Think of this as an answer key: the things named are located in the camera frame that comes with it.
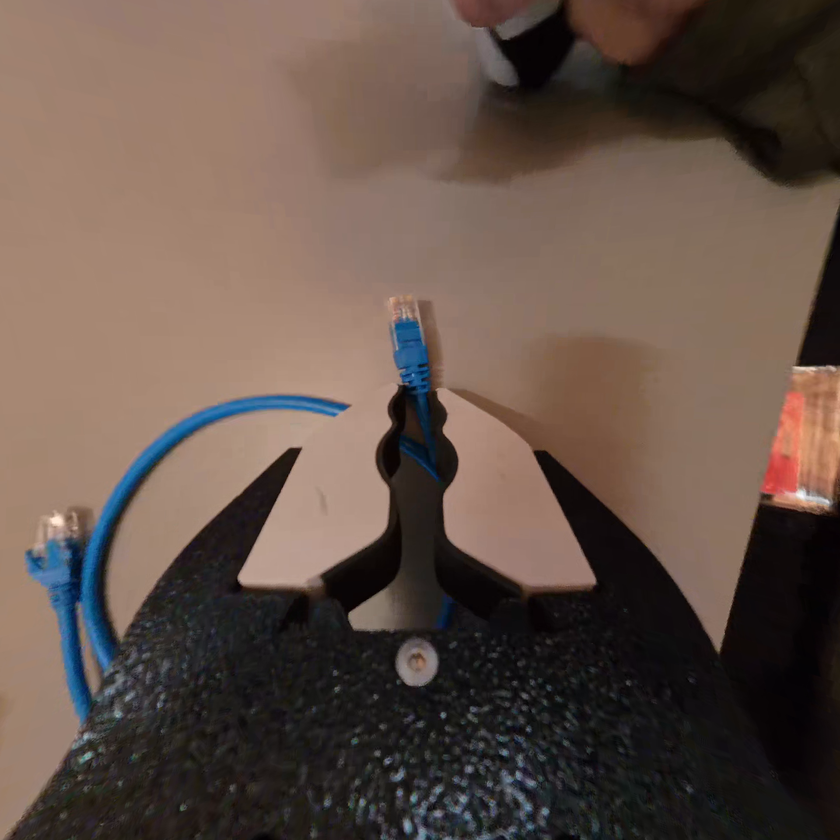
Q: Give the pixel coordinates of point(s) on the person's right hand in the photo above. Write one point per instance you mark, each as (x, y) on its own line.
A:
(630, 33)

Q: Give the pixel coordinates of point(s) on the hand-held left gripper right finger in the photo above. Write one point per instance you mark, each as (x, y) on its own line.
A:
(505, 499)

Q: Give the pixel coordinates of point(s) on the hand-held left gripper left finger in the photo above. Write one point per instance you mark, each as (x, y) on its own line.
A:
(321, 499)

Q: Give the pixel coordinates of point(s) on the person's right forearm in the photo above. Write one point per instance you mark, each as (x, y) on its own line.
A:
(774, 79)

